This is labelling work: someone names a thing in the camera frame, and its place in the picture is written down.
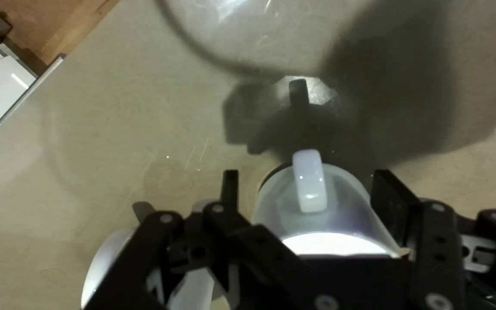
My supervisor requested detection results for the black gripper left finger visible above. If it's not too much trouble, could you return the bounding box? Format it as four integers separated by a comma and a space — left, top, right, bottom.
82, 170, 318, 310

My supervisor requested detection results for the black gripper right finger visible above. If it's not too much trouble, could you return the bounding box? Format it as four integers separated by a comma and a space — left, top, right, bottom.
370, 170, 496, 310

